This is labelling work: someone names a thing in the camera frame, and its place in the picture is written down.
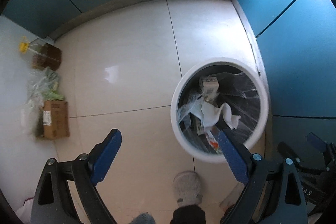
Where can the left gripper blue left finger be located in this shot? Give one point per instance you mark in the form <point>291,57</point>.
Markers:
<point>90,169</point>

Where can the finger of the right gripper from outside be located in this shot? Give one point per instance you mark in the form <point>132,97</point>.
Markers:
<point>317,142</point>

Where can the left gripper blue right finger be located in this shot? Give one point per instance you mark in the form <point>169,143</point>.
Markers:
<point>252,170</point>

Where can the clear long plastic wrapper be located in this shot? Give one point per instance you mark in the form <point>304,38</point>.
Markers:
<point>213,142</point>

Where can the white paper towel sheet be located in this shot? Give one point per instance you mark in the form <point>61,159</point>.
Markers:
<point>209,115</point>

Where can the white round trash bin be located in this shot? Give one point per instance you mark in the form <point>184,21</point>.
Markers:
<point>220,94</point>

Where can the brown cardboard box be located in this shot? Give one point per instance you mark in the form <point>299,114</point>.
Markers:
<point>55,119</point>

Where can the grey left slipper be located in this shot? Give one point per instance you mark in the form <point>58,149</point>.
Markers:
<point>187,189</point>

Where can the dark trouser legs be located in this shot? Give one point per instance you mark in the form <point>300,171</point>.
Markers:
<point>192,214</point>

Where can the plastic bag of vegetables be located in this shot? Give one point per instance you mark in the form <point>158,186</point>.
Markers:
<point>42,85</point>

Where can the cooking oil bottle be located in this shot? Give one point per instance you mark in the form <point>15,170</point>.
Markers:
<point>42,54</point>

